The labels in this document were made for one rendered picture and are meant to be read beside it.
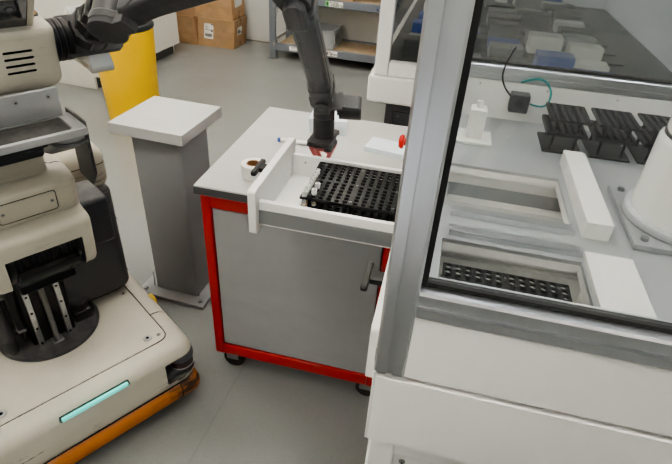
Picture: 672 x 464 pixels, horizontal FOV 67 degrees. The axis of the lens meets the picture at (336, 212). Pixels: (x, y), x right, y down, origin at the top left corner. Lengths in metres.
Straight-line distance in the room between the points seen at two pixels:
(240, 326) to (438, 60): 1.40
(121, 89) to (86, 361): 2.34
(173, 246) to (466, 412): 1.56
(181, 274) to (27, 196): 1.00
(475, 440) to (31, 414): 1.18
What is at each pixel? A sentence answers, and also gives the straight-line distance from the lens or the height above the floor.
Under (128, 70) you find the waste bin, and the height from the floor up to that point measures 0.39.
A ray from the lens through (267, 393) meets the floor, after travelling 1.87.
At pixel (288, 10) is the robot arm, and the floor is 1.29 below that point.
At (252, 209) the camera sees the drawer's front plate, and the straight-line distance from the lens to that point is 1.10.
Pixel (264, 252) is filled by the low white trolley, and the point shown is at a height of 0.56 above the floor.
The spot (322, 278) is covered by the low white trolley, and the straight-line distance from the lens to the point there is 1.51.
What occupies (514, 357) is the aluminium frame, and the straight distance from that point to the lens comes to 0.66.
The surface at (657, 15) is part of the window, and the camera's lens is 0.50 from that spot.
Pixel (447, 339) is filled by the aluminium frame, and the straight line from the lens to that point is 0.64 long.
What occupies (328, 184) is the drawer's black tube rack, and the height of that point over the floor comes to 0.90.
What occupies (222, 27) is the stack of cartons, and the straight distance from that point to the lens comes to 5.53.
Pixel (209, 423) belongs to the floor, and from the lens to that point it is 1.82.
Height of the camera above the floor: 1.48
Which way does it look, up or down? 33 degrees down
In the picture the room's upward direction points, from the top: 4 degrees clockwise
